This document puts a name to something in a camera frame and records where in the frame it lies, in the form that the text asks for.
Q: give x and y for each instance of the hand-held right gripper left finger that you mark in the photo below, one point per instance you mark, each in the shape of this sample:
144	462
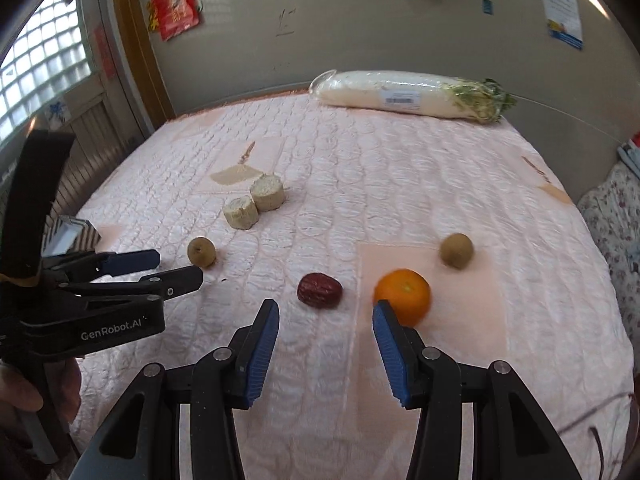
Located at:
262	345

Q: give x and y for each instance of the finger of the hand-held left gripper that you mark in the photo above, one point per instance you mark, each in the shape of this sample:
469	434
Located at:
130	261
175	280

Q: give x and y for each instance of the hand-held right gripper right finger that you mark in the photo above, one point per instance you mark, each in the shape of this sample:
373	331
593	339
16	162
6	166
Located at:
392	355

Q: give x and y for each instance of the large orange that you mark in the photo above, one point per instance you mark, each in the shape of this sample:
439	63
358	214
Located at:
407	295

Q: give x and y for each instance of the person's left hand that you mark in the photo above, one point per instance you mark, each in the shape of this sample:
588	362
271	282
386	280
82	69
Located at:
20	395

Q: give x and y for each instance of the brown longan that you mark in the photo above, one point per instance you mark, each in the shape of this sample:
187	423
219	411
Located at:
456	250
202	251

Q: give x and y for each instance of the striped black and white box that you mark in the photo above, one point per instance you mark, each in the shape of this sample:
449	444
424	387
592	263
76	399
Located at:
80	235

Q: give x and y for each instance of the red date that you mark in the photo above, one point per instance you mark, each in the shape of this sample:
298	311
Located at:
320	290

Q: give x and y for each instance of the pink quilted bedspread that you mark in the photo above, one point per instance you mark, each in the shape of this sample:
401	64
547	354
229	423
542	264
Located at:
375	200

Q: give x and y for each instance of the red paper strip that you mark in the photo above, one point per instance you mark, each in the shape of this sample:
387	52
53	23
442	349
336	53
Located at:
104	54

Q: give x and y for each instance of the glass block window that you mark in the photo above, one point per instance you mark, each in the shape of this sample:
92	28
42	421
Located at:
40	70

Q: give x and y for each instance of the floral quilt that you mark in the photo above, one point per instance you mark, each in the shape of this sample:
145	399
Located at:
615	230

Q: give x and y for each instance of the plastic-wrapped white radish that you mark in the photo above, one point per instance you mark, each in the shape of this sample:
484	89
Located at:
400	95

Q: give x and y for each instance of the grey-blue cloth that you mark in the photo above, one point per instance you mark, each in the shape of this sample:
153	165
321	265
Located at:
630	156

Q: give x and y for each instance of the wooden door frame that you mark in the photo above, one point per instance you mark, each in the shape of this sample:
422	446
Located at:
142	55

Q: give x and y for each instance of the red wall poster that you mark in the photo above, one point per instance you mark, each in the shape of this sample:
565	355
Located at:
175	2

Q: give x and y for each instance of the small blue wall sticker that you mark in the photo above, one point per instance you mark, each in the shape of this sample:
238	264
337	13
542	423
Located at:
486	6

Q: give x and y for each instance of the wall calendar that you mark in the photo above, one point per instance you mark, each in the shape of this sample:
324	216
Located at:
560	2

